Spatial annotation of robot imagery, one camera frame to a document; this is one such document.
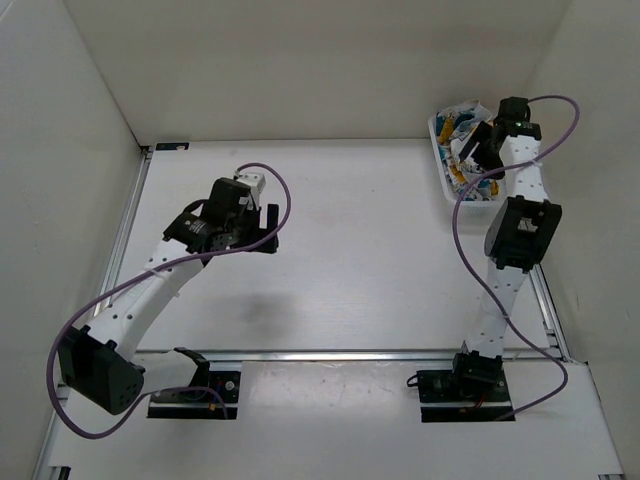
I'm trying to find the patterned white shorts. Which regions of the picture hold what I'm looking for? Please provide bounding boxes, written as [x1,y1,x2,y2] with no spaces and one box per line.
[429,100,503,202]

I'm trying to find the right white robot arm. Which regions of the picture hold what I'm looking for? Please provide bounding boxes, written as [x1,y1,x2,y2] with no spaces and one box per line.
[449,97,562,400]

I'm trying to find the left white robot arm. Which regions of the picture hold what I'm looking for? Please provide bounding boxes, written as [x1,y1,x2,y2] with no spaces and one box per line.
[57,172,279,415]

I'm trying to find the white plastic basket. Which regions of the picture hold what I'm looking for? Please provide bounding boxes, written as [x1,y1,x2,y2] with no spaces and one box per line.
[428,115,507,218]

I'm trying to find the black corner label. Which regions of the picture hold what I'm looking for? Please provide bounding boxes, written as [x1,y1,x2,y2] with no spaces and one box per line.
[155,142,190,151]

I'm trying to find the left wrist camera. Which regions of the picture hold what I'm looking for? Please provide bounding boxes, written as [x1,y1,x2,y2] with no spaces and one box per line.
[234,171,266,211]

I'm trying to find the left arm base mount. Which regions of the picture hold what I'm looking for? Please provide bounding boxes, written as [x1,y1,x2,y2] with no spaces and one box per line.
[133,347,241,420]

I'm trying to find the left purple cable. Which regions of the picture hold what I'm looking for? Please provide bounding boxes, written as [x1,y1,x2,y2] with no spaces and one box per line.
[45,162,293,440]

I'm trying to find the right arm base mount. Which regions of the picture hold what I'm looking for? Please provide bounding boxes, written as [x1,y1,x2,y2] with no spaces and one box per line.
[406,352,516,423]

